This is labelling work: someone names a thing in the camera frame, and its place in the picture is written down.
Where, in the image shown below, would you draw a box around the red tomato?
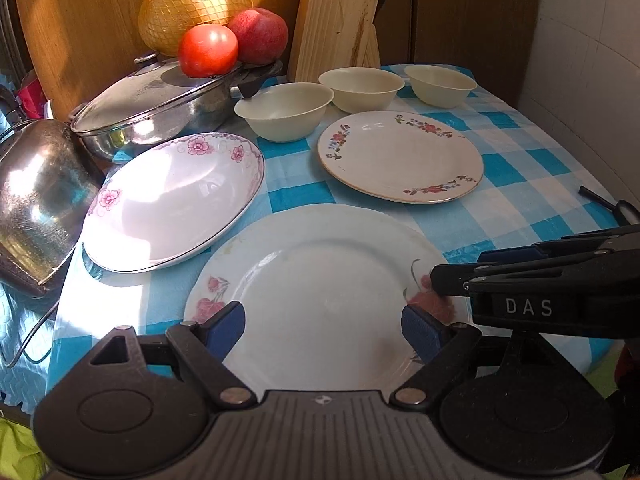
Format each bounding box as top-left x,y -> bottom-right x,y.
178,24 -> 239,78

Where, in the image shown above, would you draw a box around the wooden knife block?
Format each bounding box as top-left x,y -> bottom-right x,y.
288,0 -> 381,82

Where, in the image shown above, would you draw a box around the red apple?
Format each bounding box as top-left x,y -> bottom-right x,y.
227,8 -> 288,65

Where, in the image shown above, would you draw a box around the black scissors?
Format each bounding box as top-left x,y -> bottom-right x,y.
578,185 -> 640,226

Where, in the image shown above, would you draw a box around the cream plate floral rim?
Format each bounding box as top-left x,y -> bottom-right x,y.
317,110 -> 485,205

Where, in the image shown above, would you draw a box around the deep plate pink flowers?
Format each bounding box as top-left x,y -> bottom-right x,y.
81,132 -> 266,274

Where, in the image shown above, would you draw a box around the steel kettle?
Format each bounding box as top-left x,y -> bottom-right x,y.
1,118 -> 104,297

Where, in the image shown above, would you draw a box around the blue checkered tablecloth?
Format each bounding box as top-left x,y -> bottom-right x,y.
1,88 -> 615,414

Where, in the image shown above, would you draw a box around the yellow pomelo in net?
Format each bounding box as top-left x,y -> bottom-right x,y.
138,0 -> 253,58

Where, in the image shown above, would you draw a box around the white plate pink flowers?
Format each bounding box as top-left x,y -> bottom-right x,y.
184,204 -> 470,394

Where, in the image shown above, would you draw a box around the cream bowl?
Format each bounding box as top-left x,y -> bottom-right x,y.
319,67 -> 405,114
234,82 -> 334,143
405,65 -> 477,108

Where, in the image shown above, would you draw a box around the steel pot with lid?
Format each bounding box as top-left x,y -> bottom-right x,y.
68,53 -> 282,165

